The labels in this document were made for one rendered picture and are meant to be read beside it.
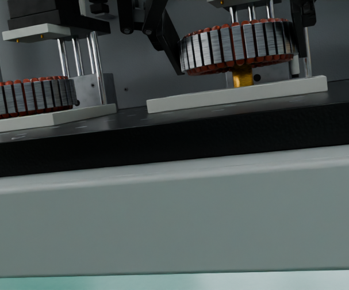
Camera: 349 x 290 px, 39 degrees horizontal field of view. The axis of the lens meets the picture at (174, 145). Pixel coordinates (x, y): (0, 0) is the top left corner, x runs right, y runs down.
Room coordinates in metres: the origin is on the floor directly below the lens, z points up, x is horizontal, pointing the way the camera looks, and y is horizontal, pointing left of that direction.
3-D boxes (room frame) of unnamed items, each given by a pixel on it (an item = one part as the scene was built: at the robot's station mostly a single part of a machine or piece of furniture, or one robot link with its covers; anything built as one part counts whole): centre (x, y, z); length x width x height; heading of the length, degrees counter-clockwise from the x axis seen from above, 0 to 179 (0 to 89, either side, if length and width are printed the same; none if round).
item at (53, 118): (0.54, 0.16, 0.78); 0.15 x 0.15 x 0.01; 73
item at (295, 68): (0.59, -0.16, 0.80); 0.01 x 0.01 x 0.03; 73
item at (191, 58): (0.47, -0.07, 0.82); 0.11 x 0.11 x 0.04
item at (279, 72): (0.61, -0.12, 0.80); 0.07 x 0.05 x 0.06; 73
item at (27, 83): (0.54, 0.16, 0.80); 0.11 x 0.11 x 0.04
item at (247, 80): (0.47, -0.07, 0.80); 0.02 x 0.02 x 0.03
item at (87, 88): (0.68, 0.11, 0.80); 0.07 x 0.05 x 0.06; 73
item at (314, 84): (0.47, -0.07, 0.78); 0.15 x 0.15 x 0.01; 73
